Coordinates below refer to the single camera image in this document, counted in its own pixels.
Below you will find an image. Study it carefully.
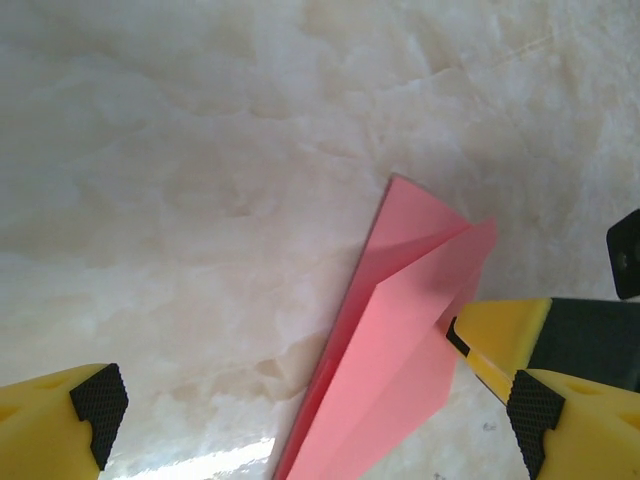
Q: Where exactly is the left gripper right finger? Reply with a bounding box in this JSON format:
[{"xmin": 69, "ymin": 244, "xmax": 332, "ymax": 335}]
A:
[{"xmin": 505, "ymin": 368, "xmax": 640, "ymax": 480}]

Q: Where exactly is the red square cloth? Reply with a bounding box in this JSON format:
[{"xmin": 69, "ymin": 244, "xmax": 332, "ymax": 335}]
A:
[{"xmin": 272, "ymin": 172, "xmax": 499, "ymax": 480}]

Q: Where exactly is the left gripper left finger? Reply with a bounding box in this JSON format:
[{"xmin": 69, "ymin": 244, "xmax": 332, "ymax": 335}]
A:
[{"xmin": 0, "ymin": 362, "xmax": 130, "ymax": 480}]

